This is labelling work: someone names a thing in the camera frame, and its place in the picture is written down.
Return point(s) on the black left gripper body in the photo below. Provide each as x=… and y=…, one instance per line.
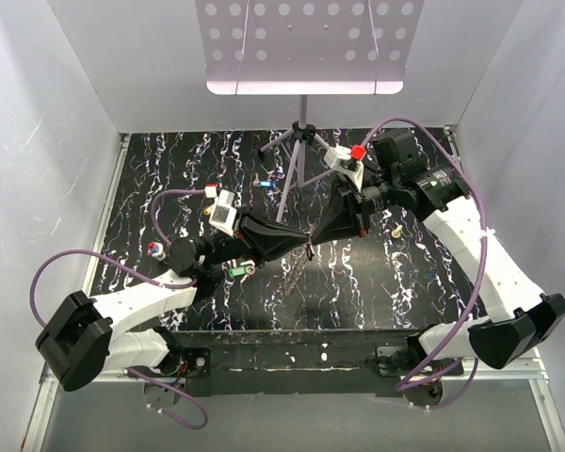
x=226, y=249

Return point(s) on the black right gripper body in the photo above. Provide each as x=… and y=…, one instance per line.
x=375, y=198

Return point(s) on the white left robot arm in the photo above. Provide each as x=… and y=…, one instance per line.
x=89, y=335

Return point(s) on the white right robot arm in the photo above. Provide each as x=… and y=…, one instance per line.
x=519, y=314

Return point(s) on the key with green tag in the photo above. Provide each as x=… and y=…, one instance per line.
x=242, y=272

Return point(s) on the small beige peg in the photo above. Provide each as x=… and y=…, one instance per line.
x=397, y=232

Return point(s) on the key with blue tag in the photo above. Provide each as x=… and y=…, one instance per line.
x=261, y=183

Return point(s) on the white perforated music stand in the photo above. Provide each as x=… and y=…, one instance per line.
x=306, y=48

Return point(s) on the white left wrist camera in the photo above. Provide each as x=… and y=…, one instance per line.
x=222, y=212

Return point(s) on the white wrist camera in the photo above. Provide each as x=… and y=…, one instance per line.
x=347, y=161
x=222, y=212

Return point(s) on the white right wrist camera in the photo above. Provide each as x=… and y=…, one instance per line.
x=347, y=161

